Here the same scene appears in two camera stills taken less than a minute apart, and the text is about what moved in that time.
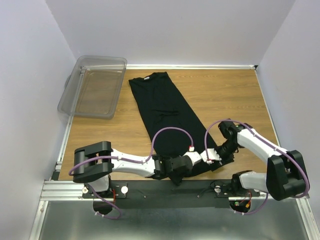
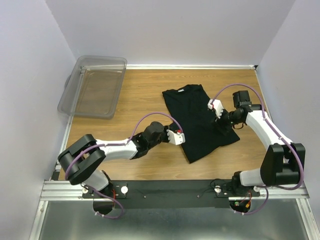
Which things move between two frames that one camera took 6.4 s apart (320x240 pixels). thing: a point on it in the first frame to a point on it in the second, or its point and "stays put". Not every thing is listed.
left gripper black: (177, 180) to (166, 128)
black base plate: (156, 194) stays put
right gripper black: (224, 160) to (218, 122)
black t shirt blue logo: (172, 128) to (188, 107)
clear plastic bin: (94, 88) stays put
